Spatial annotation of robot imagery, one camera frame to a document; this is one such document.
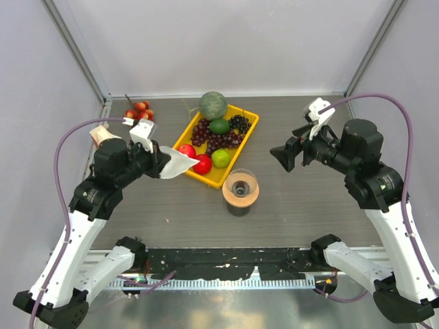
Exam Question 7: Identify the white paper coffee filter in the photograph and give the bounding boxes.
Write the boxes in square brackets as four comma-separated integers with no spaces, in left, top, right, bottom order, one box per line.
[160,145,200,180]

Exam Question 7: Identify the clear glass ribbed dripper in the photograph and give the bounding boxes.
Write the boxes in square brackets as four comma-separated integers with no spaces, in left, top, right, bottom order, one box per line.
[225,169,258,197]

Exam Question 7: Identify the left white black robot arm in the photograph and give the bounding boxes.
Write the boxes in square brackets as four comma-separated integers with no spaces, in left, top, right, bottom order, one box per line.
[13,138,171,328]

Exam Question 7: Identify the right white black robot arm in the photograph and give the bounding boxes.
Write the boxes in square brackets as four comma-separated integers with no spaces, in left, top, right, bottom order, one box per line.
[270,119,438,324]

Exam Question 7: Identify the red apple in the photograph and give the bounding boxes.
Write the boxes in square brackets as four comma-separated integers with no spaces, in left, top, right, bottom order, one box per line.
[178,144,197,159]

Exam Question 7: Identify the red grape bunch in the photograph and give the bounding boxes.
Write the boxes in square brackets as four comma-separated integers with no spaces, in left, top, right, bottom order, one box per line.
[190,119,245,156]

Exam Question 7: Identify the red yellow cherry bunch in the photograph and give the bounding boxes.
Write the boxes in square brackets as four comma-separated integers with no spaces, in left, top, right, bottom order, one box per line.
[123,95,154,121]

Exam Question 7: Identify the black grape bunch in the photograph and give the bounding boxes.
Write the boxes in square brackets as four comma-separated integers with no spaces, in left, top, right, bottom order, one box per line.
[228,115,252,134]

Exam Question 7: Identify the yellow plastic tray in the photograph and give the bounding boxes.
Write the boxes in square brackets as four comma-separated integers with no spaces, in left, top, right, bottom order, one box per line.
[173,105,259,188]

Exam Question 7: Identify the light green apple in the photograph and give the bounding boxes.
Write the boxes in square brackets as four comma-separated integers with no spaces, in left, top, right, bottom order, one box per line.
[211,149,230,168]

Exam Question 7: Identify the dark green lime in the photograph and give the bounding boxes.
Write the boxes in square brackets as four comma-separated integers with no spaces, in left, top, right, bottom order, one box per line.
[209,119,230,134]

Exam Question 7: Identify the green melon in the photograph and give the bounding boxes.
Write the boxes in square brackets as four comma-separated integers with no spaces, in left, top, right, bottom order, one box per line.
[198,91,228,121]

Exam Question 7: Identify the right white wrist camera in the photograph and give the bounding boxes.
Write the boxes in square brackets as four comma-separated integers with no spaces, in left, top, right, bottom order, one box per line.
[303,97,335,141]

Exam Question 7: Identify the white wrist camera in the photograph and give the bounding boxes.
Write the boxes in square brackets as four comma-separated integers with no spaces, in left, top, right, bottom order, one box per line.
[303,97,335,141]
[123,117,157,153]

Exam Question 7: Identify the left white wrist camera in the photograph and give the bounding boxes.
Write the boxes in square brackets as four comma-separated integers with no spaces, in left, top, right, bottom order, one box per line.
[123,117,157,153]

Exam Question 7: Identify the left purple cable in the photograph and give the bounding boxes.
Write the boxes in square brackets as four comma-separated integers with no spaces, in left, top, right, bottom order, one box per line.
[28,117,177,329]

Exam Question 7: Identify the purple cable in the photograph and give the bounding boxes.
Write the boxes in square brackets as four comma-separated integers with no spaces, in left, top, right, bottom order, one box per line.
[313,93,439,329]
[28,117,177,329]

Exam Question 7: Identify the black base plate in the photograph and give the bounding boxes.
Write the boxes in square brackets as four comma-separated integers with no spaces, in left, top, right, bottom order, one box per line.
[134,247,335,281]

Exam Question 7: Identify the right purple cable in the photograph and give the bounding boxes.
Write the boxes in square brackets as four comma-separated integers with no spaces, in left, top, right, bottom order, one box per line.
[313,93,439,329]

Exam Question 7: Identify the white slotted cable duct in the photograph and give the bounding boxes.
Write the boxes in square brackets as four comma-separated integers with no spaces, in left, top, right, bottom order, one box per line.
[109,276,316,291]

